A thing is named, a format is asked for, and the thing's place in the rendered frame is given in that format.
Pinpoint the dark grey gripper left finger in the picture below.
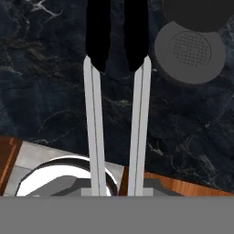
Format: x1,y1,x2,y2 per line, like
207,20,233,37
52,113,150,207
53,177,93,197

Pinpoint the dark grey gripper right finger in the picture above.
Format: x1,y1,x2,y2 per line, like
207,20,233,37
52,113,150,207
143,178,185,197

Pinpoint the brown wooden cabinet front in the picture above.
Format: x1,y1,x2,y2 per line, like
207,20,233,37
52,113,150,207
0,135,25,197
118,165,234,197

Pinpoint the white round bowl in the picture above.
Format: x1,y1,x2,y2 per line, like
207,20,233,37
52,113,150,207
15,154,119,197

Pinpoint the grey round disc with grid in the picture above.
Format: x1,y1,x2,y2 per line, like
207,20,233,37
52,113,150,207
154,20,227,86

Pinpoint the black round object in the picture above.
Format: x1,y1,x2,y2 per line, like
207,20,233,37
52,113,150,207
163,0,234,33

